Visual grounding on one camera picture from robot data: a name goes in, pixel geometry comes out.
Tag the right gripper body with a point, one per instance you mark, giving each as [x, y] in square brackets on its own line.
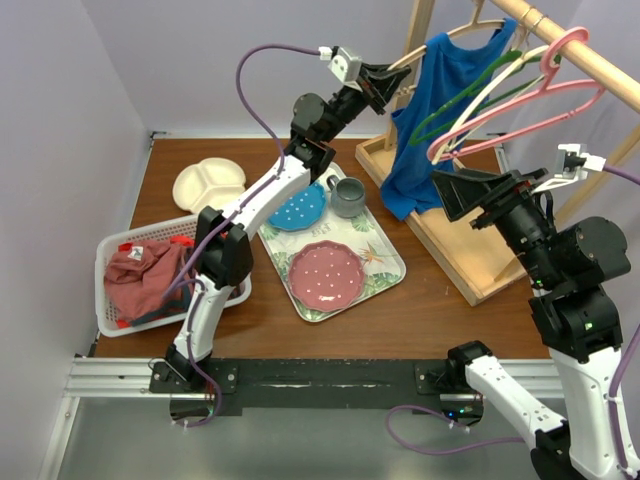
[517, 187]

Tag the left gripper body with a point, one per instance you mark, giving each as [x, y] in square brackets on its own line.
[371, 94]

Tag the cream wooden hanger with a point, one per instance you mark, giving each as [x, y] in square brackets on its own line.
[511, 62]

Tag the green velvet hanger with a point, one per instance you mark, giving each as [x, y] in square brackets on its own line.
[448, 74]

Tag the blue tank top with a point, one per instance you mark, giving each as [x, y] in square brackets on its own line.
[408, 187]

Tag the beige plastic hanger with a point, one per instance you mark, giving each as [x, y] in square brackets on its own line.
[420, 21]

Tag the pink plastic hanger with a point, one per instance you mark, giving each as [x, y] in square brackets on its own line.
[548, 68]

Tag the maroon motorcycle tank top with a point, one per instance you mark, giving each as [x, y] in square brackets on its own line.
[145, 280]

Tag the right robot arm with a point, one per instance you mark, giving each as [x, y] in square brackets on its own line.
[575, 318]

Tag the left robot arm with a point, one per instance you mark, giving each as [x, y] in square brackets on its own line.
[222, 257]

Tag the grey ceramic mug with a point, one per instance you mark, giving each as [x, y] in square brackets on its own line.
[348, 196]

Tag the floral serving tray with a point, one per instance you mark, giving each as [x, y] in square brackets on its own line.
[382, 264]

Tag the blue dotted plate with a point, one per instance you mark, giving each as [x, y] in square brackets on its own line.
[301, 211]

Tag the pink dotted plate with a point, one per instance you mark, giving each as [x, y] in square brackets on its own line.
[326, 276]

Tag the cream divided plate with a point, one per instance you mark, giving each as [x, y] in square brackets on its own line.
[213, 182]

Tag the white plastic basket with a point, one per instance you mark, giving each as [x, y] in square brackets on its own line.
[109, 321]

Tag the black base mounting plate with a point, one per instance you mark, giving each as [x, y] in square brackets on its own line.
[308, 384]

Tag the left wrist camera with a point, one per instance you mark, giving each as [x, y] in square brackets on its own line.
[345, 64]

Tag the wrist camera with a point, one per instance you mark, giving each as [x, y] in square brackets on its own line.
[573, 164]
[345, 64]

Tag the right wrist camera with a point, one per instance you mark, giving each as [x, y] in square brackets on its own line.
[573, 164]

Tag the aluminium rail frame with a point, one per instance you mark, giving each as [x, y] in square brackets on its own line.
[131, 378]

